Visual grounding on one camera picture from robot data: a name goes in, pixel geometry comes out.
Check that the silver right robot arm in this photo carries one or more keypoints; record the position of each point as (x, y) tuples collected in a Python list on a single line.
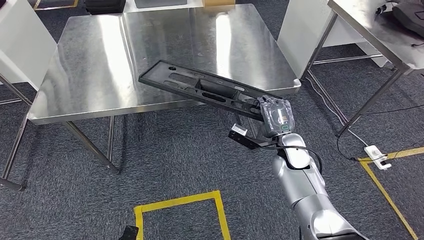
[(304, 192)]

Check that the yellow floor tape square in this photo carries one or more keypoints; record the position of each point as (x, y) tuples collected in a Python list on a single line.
[(179, 199), (388, 199)]

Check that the brown cardboard box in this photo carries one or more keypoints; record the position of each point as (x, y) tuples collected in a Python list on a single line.
[(218, 2)]

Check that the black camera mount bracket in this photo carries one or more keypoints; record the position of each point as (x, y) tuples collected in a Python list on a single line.
[(245, 142)]

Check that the black plastic panel part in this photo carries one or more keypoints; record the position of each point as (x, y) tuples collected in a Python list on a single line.
[(154, 74)]

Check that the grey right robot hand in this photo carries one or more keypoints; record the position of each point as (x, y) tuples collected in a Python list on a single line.
[(278, 116)]

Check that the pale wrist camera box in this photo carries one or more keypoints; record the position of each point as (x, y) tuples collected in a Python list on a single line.
[(239, 129)]

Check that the white power strip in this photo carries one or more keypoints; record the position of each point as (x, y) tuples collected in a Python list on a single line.
[(377, 156)]

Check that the black bulky object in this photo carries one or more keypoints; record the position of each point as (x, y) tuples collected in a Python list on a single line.
[(106, 6)]

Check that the white panel board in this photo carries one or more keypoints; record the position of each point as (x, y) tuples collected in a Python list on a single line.
[(23, 43), (298, 33)]

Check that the black bag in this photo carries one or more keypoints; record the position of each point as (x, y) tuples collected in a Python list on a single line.
[(410, 20)]

